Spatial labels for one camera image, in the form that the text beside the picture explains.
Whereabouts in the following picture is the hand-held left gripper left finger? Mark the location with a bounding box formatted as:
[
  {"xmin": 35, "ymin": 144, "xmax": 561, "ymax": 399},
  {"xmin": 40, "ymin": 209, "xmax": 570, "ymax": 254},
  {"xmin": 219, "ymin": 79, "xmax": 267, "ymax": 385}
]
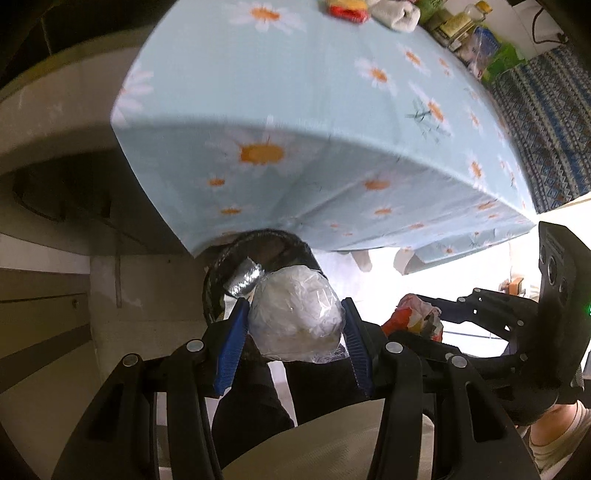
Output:
[{"xmin": 51, "ymin": 298, "xmax": 252, "ymax": 480}]

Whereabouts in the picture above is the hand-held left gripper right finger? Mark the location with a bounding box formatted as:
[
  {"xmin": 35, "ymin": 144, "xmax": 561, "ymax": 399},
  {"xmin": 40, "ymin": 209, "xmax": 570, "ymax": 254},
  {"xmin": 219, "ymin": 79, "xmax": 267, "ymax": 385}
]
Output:
[{"xmin": 341, "ymin": 298, "xmax": 541, "ymax": 480}]

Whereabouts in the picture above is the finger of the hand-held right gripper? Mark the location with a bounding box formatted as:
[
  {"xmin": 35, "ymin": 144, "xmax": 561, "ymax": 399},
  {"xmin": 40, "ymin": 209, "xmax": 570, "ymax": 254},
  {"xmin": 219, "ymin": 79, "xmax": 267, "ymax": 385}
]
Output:
[
  {"xmin": 397, "ymin": 329, "xmax": 518, "ymax": 366},
  {"xmin": 416, "ymin": 287, "xmax": 537, "ymax": 334}
]

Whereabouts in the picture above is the red orange snack wrapper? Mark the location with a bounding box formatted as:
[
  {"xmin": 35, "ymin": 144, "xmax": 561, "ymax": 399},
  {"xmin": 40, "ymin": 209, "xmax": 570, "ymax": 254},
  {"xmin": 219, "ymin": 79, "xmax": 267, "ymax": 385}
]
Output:
[{"xmin": 382, "ymin": 293, "xmax": 445, "ymax": 342}]

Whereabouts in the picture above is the silver foil bag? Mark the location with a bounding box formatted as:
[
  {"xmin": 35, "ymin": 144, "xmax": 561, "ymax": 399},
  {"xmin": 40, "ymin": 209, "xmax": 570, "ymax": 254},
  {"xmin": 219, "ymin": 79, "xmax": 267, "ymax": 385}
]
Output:
[{"xmin": 224, "ymin": 257, "xmax": 269, "ymax": 298}]

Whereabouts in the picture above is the white plastic bag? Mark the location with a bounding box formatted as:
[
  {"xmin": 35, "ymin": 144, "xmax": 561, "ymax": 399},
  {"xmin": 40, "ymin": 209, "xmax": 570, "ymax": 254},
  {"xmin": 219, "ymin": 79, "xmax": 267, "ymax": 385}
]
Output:
[{"xmin": 248, "ymin": 264, "xmax": 347, "ymax": 361}]

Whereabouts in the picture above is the bin with black liner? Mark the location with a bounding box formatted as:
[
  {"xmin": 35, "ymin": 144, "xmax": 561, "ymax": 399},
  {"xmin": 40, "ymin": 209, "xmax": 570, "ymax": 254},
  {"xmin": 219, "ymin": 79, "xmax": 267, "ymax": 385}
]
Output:
[{"xmin": 202, "ymin": 229, "xmax": 328, "ymax": 333}]

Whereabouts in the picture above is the white cloth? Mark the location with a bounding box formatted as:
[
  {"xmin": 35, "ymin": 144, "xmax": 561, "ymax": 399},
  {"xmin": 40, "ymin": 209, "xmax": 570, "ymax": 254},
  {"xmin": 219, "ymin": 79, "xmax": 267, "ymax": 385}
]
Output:
[{"xmin": 370, "ymin": 0, "xmax": 422, "ymax": 34}]

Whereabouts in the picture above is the person's right forearm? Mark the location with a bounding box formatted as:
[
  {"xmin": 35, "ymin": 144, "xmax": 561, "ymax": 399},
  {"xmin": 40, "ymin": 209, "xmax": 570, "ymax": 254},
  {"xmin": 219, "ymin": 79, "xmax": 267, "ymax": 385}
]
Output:
[{"xmin": 526, "ymin": 399, "xmax": 591, "ymax": 480}]

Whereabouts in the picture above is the beige garment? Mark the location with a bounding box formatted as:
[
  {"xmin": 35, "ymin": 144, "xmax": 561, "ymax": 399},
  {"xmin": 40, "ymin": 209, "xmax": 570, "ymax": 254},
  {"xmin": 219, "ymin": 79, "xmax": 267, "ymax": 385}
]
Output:
[{"xmin": 222, "ymin": 397, "xmax": 435, "ymax": 480}]

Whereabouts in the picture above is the blue patterned cloth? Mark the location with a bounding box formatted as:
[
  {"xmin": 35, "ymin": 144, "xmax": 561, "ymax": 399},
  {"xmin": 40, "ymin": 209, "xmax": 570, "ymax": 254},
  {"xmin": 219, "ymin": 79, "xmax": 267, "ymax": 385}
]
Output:
[{"xmin": 489, "ymin": 46, "xmax": 591, "ymax": 214}]

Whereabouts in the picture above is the grey kitchen cabinet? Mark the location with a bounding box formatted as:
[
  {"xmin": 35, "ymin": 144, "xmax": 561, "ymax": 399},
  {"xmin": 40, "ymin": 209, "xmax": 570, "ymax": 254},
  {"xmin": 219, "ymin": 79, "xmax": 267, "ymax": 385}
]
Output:
[{"xmin": 0, "ymin": 231, "xmax": 206, "ymax": 398}]

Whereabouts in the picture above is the green packet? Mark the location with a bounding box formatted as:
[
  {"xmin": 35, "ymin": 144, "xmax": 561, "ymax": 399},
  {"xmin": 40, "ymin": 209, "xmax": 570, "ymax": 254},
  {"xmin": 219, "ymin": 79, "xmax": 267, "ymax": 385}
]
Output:
[{"xmin": 480, "ymin": 41, "xmax": 527, "ymax": 86}]

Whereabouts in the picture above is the blue daisy print tablecloth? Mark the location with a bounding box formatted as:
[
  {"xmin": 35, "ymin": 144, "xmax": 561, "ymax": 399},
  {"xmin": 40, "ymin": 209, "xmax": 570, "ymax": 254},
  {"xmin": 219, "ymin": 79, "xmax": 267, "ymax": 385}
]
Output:
[{"xmin": 110, "ymin": 0, "xmax": 539, "ymax": 277}]

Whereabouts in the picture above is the pale label bottle yellow cap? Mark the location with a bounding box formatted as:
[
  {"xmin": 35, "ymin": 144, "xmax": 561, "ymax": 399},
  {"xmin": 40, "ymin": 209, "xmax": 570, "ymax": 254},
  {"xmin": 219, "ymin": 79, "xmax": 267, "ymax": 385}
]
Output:
[{"xmin": 443, "ymin": 0, "xmax": 492, "ymax": 40}]

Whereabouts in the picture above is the green pepper oil bottle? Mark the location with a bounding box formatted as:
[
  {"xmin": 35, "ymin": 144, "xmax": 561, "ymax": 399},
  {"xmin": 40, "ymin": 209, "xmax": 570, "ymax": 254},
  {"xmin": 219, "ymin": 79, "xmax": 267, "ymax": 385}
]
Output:
[{"xmin": 418, "ymin": 0, "xmax": 446, "ymax": 28}]

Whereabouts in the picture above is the red yellow snack packet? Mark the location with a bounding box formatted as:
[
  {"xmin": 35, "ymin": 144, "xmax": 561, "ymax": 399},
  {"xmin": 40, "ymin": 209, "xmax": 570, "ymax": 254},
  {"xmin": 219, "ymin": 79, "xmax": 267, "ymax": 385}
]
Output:
[{"xmin": 323, "ymin": 0, "xmax": 370, "ymax": 23}]

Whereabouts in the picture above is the black power cable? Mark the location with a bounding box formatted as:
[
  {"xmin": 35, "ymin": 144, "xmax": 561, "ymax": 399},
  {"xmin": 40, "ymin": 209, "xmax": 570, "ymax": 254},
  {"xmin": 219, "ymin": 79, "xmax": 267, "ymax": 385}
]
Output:
[{"xmin": 531, "ymin": 0, "xmax": 571, "ymax": 47}]

